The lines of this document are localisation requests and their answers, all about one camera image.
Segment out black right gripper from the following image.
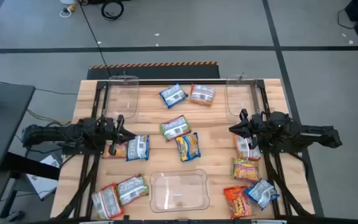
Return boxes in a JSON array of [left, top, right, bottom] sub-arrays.
[[228, 108, 269, 150]]

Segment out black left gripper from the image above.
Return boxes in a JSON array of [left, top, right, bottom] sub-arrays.
[[100, 114, 137, 156]]

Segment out blue Maruchan ramen pack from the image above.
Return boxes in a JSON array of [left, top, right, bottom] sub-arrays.
[[158, 83, 189, 110], [126, 134, 150, 162], [175, 132, 202, 163], [244, 179, 280, 210]]

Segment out green pink Maruchan ramen pack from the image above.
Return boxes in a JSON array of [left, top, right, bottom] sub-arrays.
[[231, 157, 260, 184], [102, 141, 129, 159], [116, 174, 150, 206], [159, 114, 192, 142]]

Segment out clear plastic bin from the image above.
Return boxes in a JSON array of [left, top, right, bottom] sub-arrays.
[[226, 74, 262, 121], [149, 169, 211, 213], [104, 75, 140, 119]]

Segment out black hazard-striped floor mat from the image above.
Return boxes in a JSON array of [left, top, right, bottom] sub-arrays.
[[87, 61, 221, 80]]

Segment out white paper booklet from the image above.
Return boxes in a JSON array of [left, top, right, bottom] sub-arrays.
[[25, 154, 60, 202]]

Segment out black desk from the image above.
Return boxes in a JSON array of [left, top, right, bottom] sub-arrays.
[[0, 81, 62, 222]]

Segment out black metal table frame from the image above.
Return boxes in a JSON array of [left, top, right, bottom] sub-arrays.
[[50, 78, 316, 224]]

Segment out yellow floor cable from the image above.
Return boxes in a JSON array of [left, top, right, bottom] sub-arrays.
[[25, 108, 73, 124]]

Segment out long thin black cable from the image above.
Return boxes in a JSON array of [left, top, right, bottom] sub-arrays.
[[78, 0, 112, 78]]

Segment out coiled black cable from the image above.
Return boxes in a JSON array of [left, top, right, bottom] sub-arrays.
[[100, 0, 125, 22]]

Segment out white cable with yellow plug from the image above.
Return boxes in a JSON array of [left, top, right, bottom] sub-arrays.
[[59, 1, 78, 19]]

